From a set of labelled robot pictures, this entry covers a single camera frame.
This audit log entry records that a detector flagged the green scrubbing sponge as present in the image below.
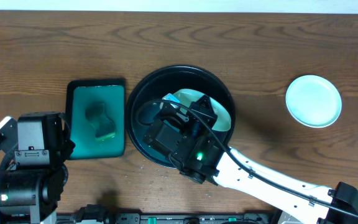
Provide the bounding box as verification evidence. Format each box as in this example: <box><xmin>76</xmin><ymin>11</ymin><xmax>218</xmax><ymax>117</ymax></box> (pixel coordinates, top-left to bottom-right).
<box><xmin>85</xmin><ymin>102</ymin><xmax>116</xmax><ymax>141</ymax></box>

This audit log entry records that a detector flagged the mint green plate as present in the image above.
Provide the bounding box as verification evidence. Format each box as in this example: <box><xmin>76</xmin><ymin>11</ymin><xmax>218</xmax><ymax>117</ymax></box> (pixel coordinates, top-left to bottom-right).
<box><xmin>285</xmin><ymin>75</ymin><xmax>342</xmax><ymax>128</ymax></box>
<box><xmin>173</xmin><ymin>88</ymin><xmax>232</xmax><ymax>132</ymax></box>

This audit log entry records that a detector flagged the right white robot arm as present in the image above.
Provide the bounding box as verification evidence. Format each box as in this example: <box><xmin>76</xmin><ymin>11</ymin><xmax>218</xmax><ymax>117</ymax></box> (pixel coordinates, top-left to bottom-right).
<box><xmin>135</xmin><ymin>100</ymin><xmax>358</xmax><ymax>218</ymax></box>

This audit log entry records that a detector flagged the rectangular green water tray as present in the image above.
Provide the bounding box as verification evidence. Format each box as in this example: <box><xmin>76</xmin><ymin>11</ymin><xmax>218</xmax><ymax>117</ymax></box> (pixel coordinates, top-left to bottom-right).
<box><xmin>65</xmin><ymin>78</ymin><xmax>125</xmax><ymax>160</ymax></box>

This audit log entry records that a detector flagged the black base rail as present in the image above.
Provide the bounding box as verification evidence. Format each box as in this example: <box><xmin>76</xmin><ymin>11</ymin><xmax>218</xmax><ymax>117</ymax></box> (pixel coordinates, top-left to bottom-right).
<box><xmin>56</xmin><ymin>205</ymin><xmax>278</xmax><ymax>224</ymax></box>

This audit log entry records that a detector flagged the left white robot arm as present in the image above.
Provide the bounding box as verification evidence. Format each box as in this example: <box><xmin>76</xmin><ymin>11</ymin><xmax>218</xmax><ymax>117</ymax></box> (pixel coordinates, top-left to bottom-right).
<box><xmin>0</xmin><ymin>111</ymin><xmax>75</xmax><ymax>224</ymax></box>

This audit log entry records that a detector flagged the round black serving tray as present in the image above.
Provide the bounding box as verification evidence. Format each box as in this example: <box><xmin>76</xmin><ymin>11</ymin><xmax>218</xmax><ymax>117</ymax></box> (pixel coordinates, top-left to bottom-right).
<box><xmin>125</xmin><ymin>65</ymin><xmax>236</xmax><ymax>168</ymax></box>

